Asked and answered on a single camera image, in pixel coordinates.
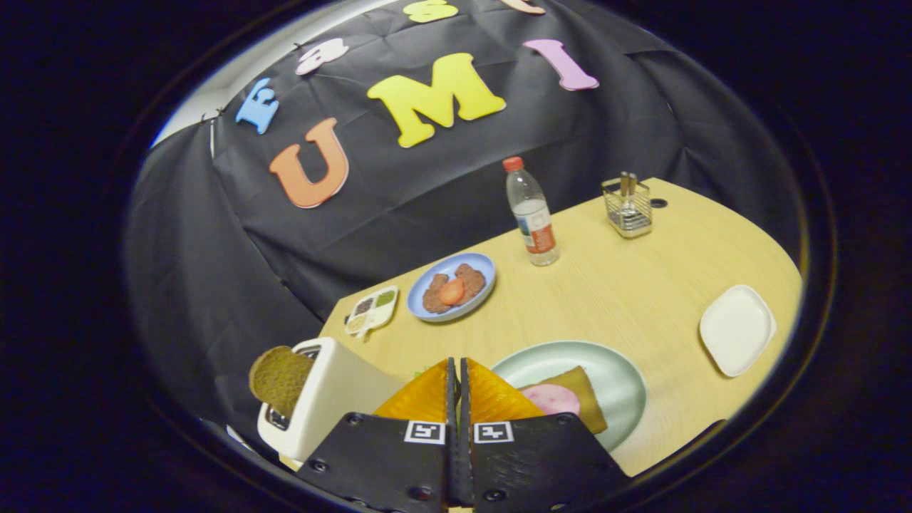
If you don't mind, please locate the pink ham slice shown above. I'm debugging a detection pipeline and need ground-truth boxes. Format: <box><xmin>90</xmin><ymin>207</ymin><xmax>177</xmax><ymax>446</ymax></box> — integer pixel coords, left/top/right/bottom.
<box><xmin>520</xmin><ymin>384</ymin><xmax>581</xmax><ymax>416</ymax></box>

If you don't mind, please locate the pale green round plate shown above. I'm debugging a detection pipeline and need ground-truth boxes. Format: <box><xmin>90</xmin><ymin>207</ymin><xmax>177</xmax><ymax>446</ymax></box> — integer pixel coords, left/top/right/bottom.
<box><xmin>492</xmin><ymin>340</ymin><xmax>648</xmax><ymax>452</ymax></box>

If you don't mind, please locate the white toaster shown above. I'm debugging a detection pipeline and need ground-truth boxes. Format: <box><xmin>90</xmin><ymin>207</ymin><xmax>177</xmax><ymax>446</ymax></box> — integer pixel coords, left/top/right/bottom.
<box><xmin>256</xmin><ymin>337</ymin><xmax>407</xmax><ymax>462</ymax></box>

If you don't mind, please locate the brown meat patty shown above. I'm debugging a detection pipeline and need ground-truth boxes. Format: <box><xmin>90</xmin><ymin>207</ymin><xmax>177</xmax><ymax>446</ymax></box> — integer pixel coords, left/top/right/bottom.
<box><xmin>423</xmin><ymin>274</ymin><xmax>452</xmax><ymax>314</ymax></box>
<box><xmin>455</xmin><ymin>264</ymin><xmax>487</xmax><ymax>304</ymax></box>

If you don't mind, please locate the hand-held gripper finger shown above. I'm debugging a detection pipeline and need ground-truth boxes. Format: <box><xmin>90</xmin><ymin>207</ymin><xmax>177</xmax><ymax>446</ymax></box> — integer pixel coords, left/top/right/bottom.
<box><xmin>460</xmin><ymin>358</ymin><xmax>631</xmax><ymax>513</ymax></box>
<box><xmin>296</xmin><ymin>358</ymin><xmax>458</xmax><ymax>512</ymax></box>

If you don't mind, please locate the metal wire utensil basket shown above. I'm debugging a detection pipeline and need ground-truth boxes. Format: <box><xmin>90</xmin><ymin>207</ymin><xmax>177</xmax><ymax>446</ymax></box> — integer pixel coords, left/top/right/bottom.
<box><xmin>602</xmin><ymin>175</ymin><xmax>653</xmax><ymax>239</ymax></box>

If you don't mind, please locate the brown bread slice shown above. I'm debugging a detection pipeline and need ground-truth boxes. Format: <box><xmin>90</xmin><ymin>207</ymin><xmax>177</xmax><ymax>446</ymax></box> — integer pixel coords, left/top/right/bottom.
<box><xmin>249</xmin><ymin>346</ymin><xmax>316</xmax><ymax>419</ymax></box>
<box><xmin>524</xmin><ymin>366</ymin><xmax>608</xmax><ymax>434</ymax></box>

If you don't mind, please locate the blue round plate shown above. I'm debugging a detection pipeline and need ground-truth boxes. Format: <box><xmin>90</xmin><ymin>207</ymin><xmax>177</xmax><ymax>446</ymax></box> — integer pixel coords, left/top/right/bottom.
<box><xmin>408</xmin><ymin>252</ymin><xmax>497</xmax><ymax>323</ymax></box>

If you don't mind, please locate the black backdrop cloth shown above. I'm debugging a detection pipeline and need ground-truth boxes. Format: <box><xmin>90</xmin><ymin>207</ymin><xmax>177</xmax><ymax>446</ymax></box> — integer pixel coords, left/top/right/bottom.
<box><xmin>125</xmin><ymin>0</ymin><xmax>802</xmax><ymax>435</ymax></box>

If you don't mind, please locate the clear plastic bottle red cap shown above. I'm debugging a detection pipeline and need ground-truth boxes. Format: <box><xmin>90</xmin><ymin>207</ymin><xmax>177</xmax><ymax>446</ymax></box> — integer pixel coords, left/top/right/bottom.
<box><xmin>502</xmin><ymin>157</ymin><xmax>560</xmax><ymax>266</ymax></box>

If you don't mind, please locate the white divided condiment tray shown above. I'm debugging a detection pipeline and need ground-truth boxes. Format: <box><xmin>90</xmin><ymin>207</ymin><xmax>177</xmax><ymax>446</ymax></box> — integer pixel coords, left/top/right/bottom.
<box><xmin>345</xmin><ymin>286</ymin><xmax>400</xmax><ymax>337</ymax></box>

